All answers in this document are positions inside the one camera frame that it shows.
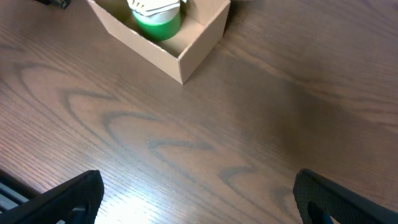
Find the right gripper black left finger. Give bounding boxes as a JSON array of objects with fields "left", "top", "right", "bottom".
[{"left": 1, "top": 170, "right": 104, "bottom": 224}]

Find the green tape roll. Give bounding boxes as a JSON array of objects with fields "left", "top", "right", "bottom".
[{"left": 133, "top": 11, "right": 182, "bottom": 41}]

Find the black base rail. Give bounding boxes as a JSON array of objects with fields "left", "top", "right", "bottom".
[{"left": 1, "top": 170, "right": 40, "bottom": 213}]

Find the brown cardboard box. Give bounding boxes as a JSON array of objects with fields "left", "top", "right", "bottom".
[{"left": 88, "top": 0, "right": 231, "bottom": 84}]

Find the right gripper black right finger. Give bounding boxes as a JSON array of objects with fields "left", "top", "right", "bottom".
[{"left": 293, "top": 169, "right": 397, "bottom": 224}]

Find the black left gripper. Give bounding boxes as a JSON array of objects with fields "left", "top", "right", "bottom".
[{"left": 36, "top": 0, "right": 71, "bottom": 9}]

